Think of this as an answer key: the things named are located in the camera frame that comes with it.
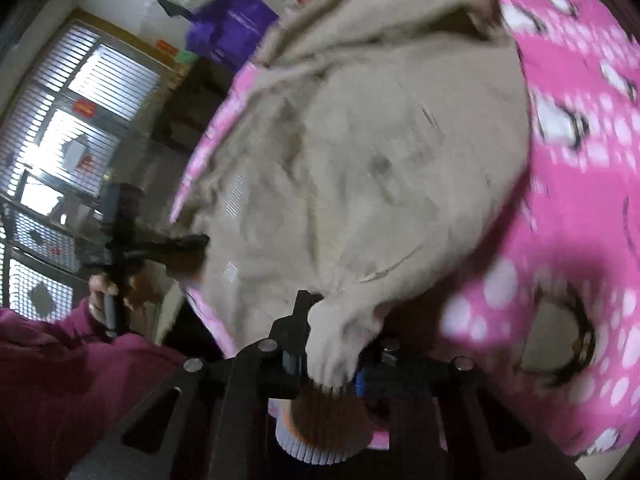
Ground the beige zip-up jacket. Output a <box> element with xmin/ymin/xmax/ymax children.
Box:
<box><xmin>175</xmin><ymin>0</ymin><xmax>529</xmax><ymax>388</ymax></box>

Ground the left hand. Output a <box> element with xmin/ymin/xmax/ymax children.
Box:
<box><xmin>88</xmin><ymin>261</ymin><xmax>174</xmax><ymax>338</ymax></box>

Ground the window with white grille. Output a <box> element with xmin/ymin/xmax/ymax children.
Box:
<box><xmin>1</xmin><ymin>20</ymin><xmax>167</xmax><ymax>322</ymax></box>

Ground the pink penguin quilt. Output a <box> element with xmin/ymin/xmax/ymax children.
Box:
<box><xmin>170</xmin><ymin>0</ymin><xmax>639</xmax><ymax>456</ymax></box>

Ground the dark wooden side table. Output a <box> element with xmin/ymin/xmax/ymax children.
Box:
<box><xmin>106</xmin><ymin>54</ymin><xmax>237</xmax><ymax>241</ymax></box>

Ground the purple tote bag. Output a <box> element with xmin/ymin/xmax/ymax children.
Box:
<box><xmin>186</xmin><ymin>0</ymin><xmax>278</xmax><ymax>73</ymax></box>

